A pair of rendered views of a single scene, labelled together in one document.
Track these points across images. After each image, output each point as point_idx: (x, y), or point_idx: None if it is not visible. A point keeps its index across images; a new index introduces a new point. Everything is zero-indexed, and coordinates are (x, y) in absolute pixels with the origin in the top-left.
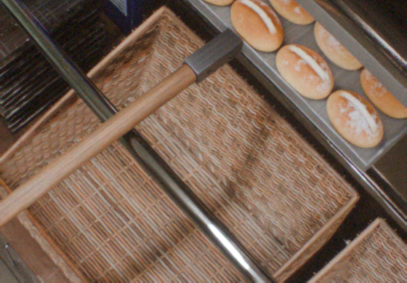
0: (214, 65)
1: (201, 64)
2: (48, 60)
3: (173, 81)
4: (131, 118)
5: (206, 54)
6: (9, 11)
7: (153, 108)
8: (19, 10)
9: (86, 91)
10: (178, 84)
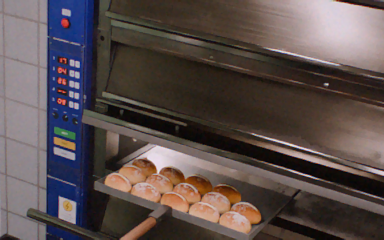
0: (163, 217)
1: (157, 215)
2: (76, 233)
3: (147, 221)
4: (133, 235)
5: (157, 212)
6: (45, 219)
7: (141, 231)
8: (51, 217)
9: (103, 237)
10: (149, 223)
